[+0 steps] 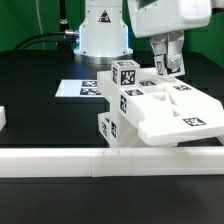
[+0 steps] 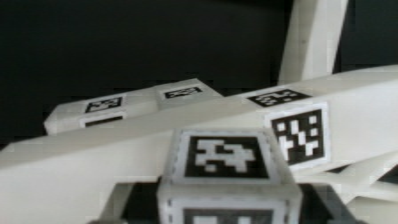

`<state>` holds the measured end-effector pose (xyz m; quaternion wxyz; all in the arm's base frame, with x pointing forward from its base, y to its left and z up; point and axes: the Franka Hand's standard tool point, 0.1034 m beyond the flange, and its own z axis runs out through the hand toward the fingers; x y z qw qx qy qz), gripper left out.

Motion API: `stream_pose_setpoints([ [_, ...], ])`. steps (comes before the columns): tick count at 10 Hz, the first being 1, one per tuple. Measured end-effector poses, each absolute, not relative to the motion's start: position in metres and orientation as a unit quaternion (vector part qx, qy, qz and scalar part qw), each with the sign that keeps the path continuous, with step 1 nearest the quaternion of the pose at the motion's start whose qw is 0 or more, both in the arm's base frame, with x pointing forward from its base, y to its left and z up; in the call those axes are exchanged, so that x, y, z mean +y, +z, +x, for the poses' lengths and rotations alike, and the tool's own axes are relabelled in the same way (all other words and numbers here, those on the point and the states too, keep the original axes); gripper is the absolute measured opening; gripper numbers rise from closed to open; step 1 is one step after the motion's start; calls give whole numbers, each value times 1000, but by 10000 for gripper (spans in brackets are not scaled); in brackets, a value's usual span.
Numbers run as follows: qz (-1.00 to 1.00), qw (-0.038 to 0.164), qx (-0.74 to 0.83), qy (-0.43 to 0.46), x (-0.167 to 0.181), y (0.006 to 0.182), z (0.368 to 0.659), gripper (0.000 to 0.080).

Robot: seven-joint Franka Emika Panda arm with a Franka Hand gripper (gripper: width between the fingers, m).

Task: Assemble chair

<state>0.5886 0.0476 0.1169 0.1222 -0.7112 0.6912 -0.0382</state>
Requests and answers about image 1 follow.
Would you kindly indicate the white U-shaped fence wall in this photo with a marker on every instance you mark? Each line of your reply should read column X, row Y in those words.
column 102, row 162

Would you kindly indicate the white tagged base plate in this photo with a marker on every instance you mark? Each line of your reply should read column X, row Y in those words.
column 77, row 88

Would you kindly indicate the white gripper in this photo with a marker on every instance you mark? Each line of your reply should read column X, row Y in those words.
column 157, row 17

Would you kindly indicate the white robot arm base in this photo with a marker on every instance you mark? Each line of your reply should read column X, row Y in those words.
column 103, row 35

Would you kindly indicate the white chair seat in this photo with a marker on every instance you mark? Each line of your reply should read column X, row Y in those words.
column 127, row 134

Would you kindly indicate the white tagged nut cube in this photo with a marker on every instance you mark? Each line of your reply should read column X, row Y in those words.
column 125, row 73
column 168, row 70

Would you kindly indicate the white chair back frame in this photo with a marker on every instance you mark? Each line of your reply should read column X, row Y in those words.
column 165, row 112

